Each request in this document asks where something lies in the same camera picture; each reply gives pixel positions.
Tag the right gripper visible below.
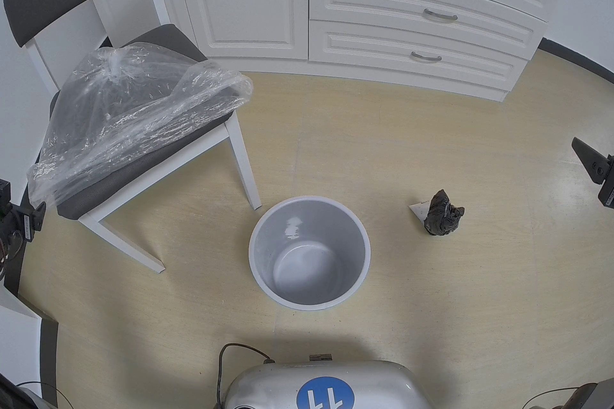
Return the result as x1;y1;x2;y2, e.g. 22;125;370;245
572;138;614;183

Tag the black plastic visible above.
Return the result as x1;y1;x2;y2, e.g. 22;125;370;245
423;189;467;236

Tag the white paper scrap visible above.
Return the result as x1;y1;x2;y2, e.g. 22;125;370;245
409;202;432;226

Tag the clear plastic bag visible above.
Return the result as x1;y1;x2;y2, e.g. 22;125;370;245
26;42;254;206

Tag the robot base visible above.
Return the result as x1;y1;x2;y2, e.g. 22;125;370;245
225;353;432;409

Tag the white trash bin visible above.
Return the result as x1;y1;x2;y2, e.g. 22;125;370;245
248;195;371;312

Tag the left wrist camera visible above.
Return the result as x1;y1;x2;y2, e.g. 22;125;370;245
11;201;47;244

